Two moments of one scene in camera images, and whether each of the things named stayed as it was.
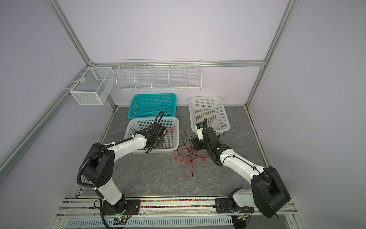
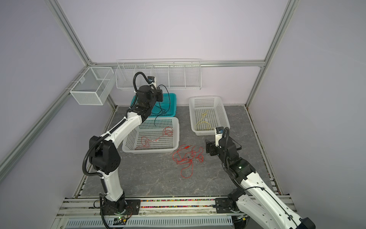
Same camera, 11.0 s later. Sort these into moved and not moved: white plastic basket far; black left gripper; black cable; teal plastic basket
Moved: black cable; black left gripper
Not moved: white plastic basket far; teal plastic basket
